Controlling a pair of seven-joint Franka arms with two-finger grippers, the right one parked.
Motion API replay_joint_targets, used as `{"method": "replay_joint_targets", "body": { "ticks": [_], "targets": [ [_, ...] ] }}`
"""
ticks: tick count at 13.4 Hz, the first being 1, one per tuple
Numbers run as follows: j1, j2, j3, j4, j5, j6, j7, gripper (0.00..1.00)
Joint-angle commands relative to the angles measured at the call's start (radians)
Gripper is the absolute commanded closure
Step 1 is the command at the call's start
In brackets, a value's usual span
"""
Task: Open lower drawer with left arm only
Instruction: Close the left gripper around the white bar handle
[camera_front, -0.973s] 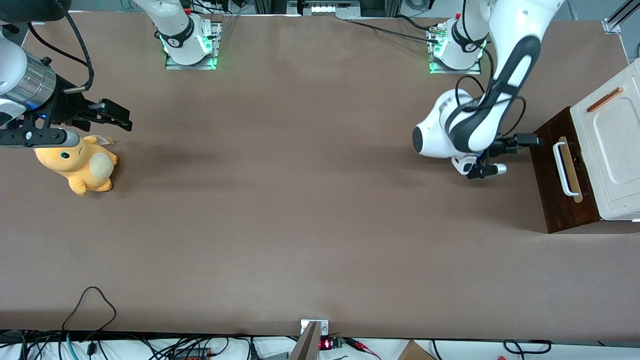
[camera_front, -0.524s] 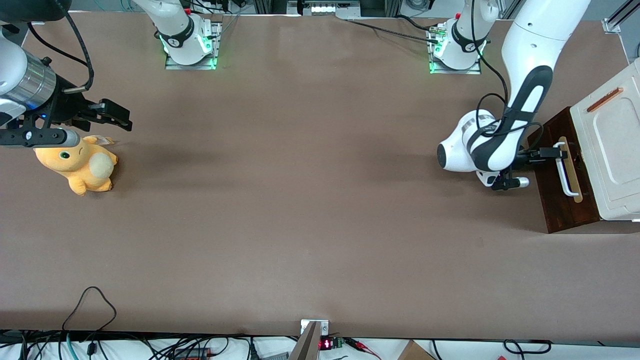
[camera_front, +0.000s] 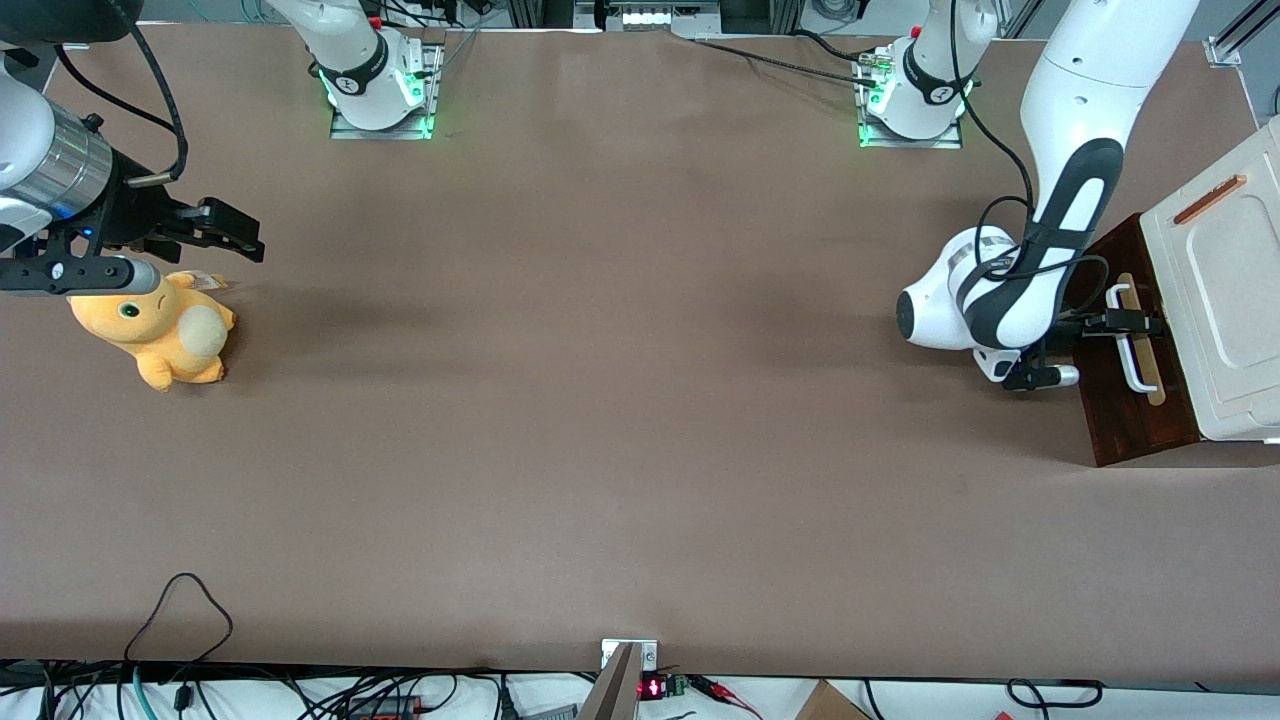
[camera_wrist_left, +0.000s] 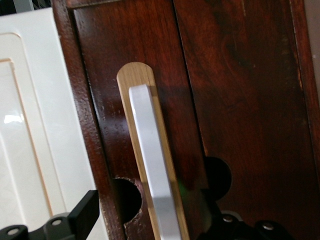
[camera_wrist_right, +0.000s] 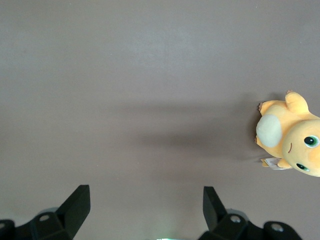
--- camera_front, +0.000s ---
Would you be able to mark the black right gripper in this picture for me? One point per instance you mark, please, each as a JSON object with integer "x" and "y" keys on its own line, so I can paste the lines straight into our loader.
{"x": 128, "y": 213}

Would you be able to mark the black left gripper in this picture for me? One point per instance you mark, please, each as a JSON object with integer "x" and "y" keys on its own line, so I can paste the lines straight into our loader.
{"x": 1087, "y": 323}

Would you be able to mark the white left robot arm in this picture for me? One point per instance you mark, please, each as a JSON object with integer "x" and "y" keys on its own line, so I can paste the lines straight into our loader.
{"x": 1070, "y": 110}

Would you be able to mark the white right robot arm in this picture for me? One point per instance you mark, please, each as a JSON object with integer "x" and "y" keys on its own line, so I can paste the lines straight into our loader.
{"x": 360, "y": 60}

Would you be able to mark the white cabinet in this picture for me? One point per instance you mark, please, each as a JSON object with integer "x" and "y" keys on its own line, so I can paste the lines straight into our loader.
{"x": 1235, "y": 300}

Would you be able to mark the orange plush toy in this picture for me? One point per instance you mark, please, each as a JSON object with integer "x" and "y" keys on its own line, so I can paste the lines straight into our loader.
{"x": 165, "y": 335}

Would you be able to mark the brown cardboard piece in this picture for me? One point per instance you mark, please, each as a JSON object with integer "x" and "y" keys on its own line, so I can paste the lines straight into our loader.
{"x": 830, "y": 703}

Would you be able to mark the white power strip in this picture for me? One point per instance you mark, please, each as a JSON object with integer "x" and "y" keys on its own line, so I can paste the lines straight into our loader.
{"x": 665, "y": 15}

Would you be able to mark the black and orange device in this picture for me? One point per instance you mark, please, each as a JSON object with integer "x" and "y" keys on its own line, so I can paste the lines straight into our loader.
{"x": 385, "y": 708}

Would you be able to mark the red LED display module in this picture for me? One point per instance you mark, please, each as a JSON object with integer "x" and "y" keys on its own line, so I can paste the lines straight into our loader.
{"x": 652, "y": 687}

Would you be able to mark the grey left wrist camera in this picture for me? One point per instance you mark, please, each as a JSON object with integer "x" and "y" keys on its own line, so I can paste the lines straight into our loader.
{"x": 1050, "y": 377}

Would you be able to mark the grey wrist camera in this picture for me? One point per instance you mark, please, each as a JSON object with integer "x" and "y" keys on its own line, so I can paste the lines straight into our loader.
{"x": 1050, "y": 377}
{"x": 110, "y": 276}

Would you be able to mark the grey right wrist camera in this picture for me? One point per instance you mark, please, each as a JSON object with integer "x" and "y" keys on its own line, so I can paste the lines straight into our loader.
{"x": 110, "y": 276}

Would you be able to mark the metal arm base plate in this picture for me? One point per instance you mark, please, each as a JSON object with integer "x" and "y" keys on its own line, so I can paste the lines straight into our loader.
{"x": 950, "y": 142}
{"x": 345, "y": 128}

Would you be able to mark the aluminium corner bracket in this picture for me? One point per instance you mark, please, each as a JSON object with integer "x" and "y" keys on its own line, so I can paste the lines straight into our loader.
{"x": 1222, "y": 52}

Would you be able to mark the metal table edge bracket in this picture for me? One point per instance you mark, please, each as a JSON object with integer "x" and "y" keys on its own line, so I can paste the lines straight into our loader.
{"x": 648, "y": 652}

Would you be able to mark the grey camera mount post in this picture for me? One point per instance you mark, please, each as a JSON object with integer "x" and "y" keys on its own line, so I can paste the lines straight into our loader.
{"x": 612, "y": 690}

